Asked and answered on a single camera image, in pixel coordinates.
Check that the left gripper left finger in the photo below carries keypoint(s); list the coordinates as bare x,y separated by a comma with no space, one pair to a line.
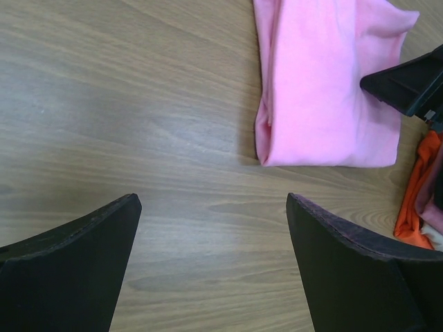
69,278

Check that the orange folded t shirt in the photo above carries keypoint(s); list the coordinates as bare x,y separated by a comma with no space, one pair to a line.
408,225

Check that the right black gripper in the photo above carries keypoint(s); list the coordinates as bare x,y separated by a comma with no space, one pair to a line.
414,88

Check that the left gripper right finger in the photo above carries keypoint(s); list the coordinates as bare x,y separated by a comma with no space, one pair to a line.
355,279

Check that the dusty rose folded t shirt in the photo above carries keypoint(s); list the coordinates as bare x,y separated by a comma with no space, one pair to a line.
425,204

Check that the beige folded t shirt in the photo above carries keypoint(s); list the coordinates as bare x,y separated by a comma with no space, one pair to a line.
435,238

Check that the pink t shirt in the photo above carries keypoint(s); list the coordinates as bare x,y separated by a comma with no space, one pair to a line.
313,55

